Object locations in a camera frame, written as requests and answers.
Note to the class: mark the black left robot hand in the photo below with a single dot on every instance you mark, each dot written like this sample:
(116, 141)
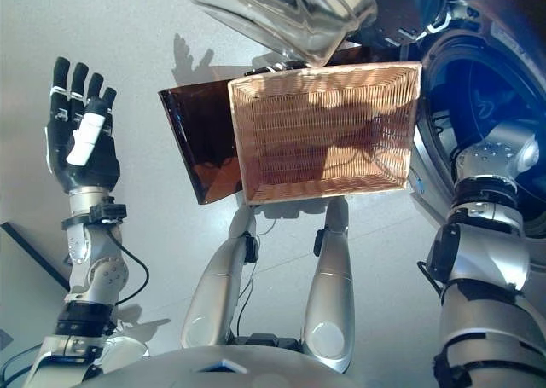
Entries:
(98, 162)

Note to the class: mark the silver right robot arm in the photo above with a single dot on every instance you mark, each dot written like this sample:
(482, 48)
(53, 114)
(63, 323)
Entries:
(482, 256)

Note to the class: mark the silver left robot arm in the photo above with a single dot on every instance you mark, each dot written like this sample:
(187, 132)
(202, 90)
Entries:
(98, 268)

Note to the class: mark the round glass washing machine door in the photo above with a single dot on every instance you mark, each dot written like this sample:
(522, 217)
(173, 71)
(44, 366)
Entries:
(290, 13)

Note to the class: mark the grey front-load washing machine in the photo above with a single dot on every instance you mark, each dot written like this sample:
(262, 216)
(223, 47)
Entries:
(490, 42)

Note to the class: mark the glossy dark brown stool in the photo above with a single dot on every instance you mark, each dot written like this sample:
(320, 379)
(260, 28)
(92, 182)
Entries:
(200, 132)

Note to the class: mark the grey board with dark edge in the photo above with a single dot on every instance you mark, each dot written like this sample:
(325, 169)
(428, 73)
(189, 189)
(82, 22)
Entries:
(30, 256)

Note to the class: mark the light wicker laundry basket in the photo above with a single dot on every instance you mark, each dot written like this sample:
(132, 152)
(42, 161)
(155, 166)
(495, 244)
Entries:
(324, 140)

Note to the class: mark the grey robot torso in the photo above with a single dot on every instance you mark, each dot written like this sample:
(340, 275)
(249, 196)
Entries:
(213, 371)

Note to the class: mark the silver right robot leg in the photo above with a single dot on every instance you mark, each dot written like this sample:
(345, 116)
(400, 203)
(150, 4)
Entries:
(332, 298)

